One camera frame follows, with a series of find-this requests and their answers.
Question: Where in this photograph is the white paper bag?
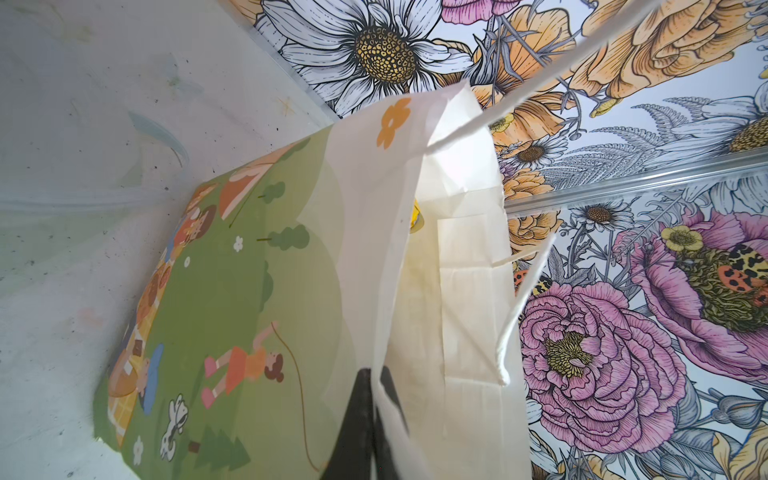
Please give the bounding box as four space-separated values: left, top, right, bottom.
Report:
94 1 654 479

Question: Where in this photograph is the clear glass bowl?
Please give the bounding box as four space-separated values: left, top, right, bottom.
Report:
1 111 190 298

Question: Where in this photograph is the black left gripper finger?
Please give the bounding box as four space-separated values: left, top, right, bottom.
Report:
320 368 401 479

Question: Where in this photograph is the yellow snack packet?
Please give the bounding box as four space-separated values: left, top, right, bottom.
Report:
410 201 424 234

